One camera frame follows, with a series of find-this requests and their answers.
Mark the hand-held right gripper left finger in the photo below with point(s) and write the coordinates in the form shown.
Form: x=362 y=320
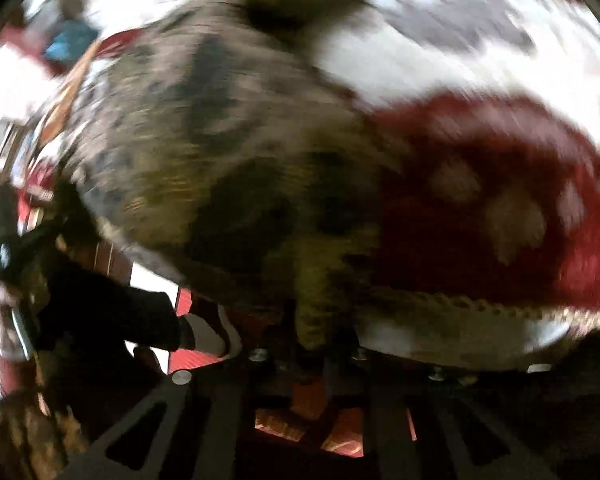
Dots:
x=200 y=394

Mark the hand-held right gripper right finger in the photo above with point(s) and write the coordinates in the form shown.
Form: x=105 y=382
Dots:
x=387 y=425

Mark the olive paisley patterned garment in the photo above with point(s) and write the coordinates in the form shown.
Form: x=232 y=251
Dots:
x=205 y=135

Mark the person's leg in dark pants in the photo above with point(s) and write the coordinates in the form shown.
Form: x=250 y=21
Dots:
x=105 y=310

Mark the blue cloth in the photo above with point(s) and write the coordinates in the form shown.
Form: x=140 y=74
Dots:
x=70 y=42

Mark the red floral blanket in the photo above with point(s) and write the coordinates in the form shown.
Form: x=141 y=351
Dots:
x=530 y=150

